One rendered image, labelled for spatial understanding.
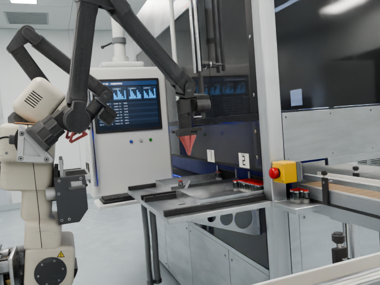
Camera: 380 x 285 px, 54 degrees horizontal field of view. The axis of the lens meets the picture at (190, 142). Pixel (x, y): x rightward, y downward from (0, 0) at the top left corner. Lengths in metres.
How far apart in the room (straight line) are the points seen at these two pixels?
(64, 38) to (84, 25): 5.73
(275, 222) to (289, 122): 0.37
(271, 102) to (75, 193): 0.76
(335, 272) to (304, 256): 0.94
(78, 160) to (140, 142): 4.57
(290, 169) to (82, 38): 0.80
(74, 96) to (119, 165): 1.08
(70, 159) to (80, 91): 5.57
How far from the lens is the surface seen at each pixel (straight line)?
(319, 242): 1.57
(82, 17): 1.20
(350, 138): 1.61
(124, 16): 1.23
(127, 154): 2.22
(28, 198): 1.39
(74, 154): 6.74
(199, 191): 1.61
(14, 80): 6.80
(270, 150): 1.38
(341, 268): 0.61
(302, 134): 1.46
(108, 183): 2.21
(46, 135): 1.19
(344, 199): 1.28
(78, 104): 1.18
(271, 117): 1.38
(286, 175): 1.32
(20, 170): 1.37
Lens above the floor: 1.19
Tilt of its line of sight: 3 degrees down
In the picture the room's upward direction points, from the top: 4 degrees counter-clockwise
